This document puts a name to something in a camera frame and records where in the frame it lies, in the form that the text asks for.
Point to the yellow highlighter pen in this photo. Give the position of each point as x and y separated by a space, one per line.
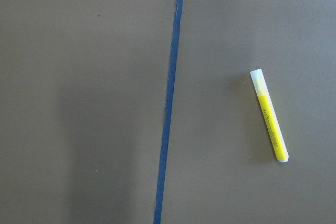
269 115

